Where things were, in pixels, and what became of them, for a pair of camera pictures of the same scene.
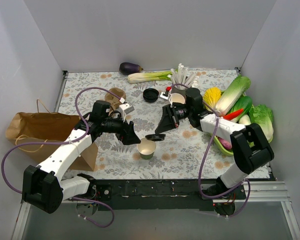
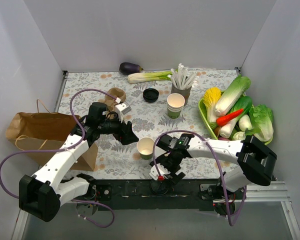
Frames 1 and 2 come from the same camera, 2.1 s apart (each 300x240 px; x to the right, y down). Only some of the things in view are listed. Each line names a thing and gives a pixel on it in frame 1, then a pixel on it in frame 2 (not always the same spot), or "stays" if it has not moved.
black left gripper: x=123 y=130 stays
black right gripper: x=174 y=116 -> x=170 y=168
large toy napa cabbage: x=235 y=90 stays
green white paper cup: x=146 y=148 stays
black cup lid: x=150 y=95 stays
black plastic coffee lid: x=157 y=137 -> x=159 y=188
